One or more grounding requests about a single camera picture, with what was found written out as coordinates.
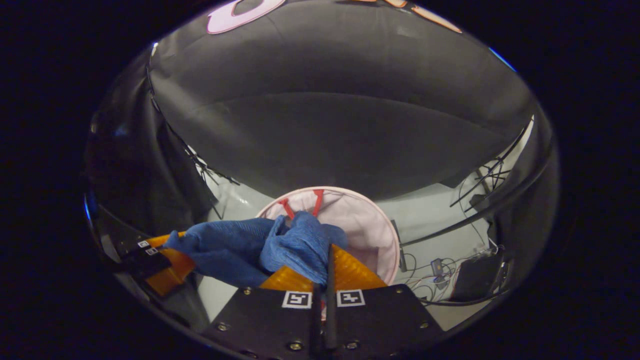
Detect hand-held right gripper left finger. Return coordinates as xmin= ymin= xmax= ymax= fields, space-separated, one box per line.
xmin=202 ymin=265 xmax=325 ymax=360

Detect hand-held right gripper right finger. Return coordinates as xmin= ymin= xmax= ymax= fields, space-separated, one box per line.
xmin=324 ymin=243 xmax=446 ymax=353

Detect blue corduroy jacket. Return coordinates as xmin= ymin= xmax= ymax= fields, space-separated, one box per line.
xmin=162 ymin=211 xmax=349 ymax=288

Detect black floor box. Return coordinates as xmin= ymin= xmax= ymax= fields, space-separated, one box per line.
xmin=450 ymin=254 xmax=507 ymax=302

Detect black backdrop cloth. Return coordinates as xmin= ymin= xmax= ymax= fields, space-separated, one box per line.
xmin=85 ymin=0 xmax=556 ymax=241

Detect black tripod stand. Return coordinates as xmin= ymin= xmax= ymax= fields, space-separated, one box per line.
xmin=449 ymin=125 xmax=531 ymax=208

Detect floor cables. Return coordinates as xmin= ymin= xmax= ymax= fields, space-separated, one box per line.
xmin=402 ymin=245 xmax=511 ymax=307

